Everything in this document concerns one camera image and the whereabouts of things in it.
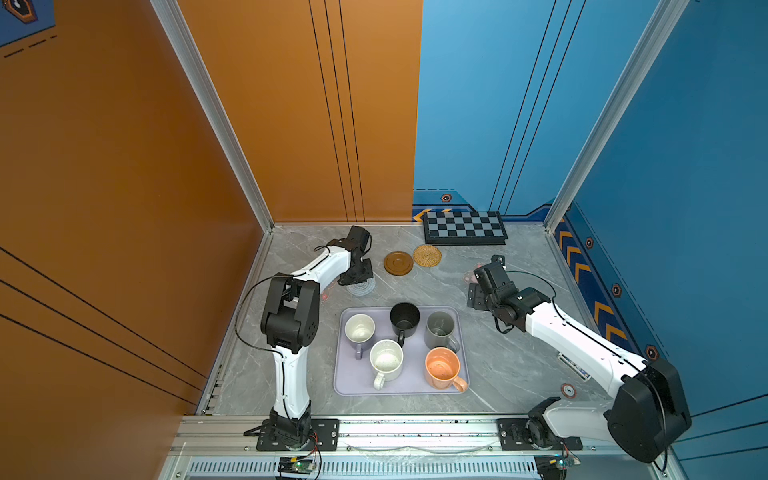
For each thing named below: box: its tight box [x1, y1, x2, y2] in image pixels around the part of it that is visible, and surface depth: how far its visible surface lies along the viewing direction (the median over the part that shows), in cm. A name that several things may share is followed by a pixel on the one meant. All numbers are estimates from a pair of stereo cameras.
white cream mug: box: [370, 339, 404, 391], surface depth 81 cm
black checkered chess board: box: [423, 211, 509, 245], surface depth 118 cm
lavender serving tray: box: [335, 306, 470, 396], surface depth 85 cm
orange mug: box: [424, 346, 468, 393], surface depth 81 cm
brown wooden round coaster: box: [383, 251, 413, 276], surface depth 110 cm
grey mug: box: [424, 310, 460, 353], surface depth 84 cm
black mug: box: [389, 302, 421, 348], surface depth 87 cm
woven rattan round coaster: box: [413, 244, 442, 267], surface depth 111 cm
